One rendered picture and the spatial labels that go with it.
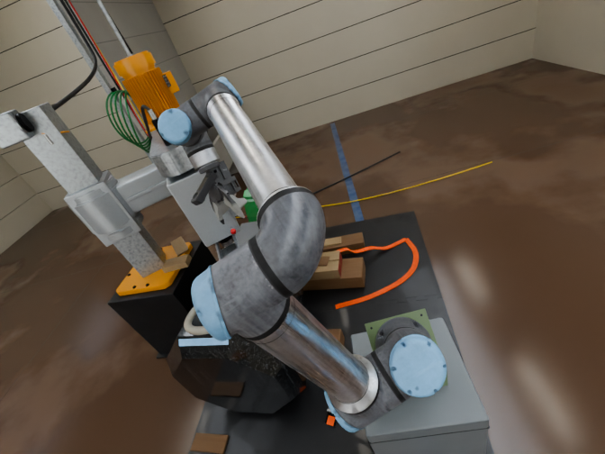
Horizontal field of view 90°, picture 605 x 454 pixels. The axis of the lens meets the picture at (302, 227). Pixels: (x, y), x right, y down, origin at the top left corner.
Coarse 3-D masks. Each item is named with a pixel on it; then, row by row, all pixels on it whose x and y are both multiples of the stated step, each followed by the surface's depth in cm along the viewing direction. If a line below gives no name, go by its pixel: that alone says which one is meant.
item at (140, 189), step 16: (128, 176) 213; (144, 176) 206; (160, 176) 210; (128, 192) 206; (144, 192) 209; (160, 192) 214; (80, 208) 192; (96, 208) 194; (112, 208) 200; (128, 208) 209; (96, 224) 200; (112, 224) 202
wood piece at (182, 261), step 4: (180, 256) 235; (184, 256) 233; (188, 256) 233; (168, 260) 235; (172, 260) 233; (176, 260) 231; (180, 260) 230; (184, 260) 228; (188, 260) 231; (164, 264) 233; (168, 264) 231; (172, 264) 229; (176, 264) 227; (180, 264) 227; (184, 264) 227; (188, 264) 230; (164, 268) 229; (168, 268) 230; (172, 268) 230; (176, 268) 230; (180, 268) 230
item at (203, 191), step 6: (210, 174) 98; (204, 180) 98; (210, 180) 97; (204, 186) 96; (210, 186) 97; (198, 192) 96; (204, 192) 96; (198, 198) 94; (204, 198) 95; (198, 204) 97
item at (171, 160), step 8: (152, 136) 182; (152, 144) 164; (160, 144) 158; (152, 152) 149; (160, 152) 144; (168, 152) 142; (176, 152) 143; (184, 152) 145; (152, 160) 147; (160, 160) 144; (168, 160) 143; (176, 160) 144; (184, 160) 146; (160, 168) 147; (168, 168) 146; (176, 168) 146; (184, 168) 147; (192, 168) 159; (168, 176) 148
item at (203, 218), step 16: (176, 176) 158; (192, 176) 153; (176, 192) 154; (192, 192) 157; (192, 208) 160; (208, 208) 164; (192, 224) 165; (208, 224) 168; (224, 224) 172; (208, 240) 172
